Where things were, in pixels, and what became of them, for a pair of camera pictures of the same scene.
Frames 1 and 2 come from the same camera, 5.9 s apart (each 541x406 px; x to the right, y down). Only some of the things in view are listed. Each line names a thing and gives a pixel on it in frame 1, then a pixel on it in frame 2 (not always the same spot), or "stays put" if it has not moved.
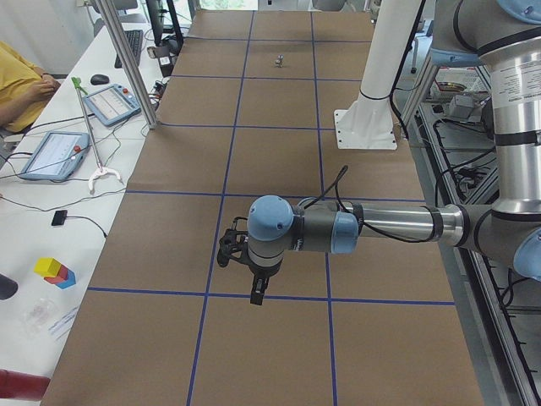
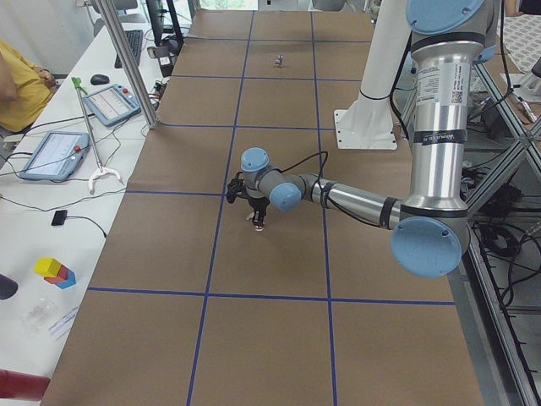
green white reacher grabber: (77, 82) stays put
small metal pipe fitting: (280, 61) stays put
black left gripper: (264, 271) -> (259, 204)
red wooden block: (62, 276) stays put
